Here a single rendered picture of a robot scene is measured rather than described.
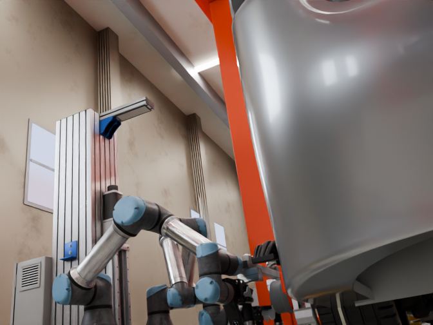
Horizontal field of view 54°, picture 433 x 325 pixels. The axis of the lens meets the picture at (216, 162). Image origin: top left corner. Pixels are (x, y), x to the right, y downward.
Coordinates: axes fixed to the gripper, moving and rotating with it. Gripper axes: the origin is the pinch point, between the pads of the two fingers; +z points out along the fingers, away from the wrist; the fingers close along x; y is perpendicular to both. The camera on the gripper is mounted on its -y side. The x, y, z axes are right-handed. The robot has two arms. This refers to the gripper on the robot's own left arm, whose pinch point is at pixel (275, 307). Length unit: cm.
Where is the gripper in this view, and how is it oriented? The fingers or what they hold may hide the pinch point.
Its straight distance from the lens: 203.7
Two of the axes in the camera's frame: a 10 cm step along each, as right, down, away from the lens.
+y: 1.3, 9.0, -4.2
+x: 3.2, -4.4, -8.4
